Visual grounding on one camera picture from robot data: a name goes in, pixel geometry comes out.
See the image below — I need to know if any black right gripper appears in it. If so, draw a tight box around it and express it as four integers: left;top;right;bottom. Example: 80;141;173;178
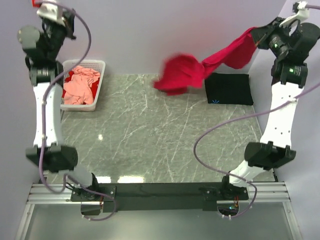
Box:
248;17;292;59

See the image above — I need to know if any red t shirt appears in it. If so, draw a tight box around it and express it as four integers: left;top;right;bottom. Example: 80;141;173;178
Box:
153;27;257;96
62;70;102;105

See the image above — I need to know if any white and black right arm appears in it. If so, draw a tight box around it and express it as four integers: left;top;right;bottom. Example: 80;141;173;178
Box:
219;17;320;200

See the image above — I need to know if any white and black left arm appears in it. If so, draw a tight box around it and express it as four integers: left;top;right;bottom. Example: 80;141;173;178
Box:
17;2;100;201

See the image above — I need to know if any white plastic laundry basket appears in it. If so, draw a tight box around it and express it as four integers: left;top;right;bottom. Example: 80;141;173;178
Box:
60;59;106;112

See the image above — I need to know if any folded black t shirt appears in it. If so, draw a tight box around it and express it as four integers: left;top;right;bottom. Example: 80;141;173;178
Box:
204;72;254;106

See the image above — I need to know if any pink t shirt in basket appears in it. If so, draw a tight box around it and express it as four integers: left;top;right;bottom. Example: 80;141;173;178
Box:
62;65;102;106

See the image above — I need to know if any red t shirt in basket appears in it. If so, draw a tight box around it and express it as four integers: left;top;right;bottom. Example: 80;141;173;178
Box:
62;70;102;105

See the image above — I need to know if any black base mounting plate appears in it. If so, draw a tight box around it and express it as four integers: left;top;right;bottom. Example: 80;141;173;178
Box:
70;182;250;213

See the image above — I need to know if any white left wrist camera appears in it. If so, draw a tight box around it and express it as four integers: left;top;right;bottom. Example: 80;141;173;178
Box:
31;0;64;25

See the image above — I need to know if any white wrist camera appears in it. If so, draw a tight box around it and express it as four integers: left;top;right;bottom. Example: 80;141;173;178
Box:
279;1;310;28
31;0;64;25

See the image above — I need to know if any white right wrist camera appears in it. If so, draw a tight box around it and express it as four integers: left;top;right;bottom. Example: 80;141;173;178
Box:
279;1;310;28

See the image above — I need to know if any aluminium rail frame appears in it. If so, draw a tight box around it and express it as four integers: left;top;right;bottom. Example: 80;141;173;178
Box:
15;181;303;240

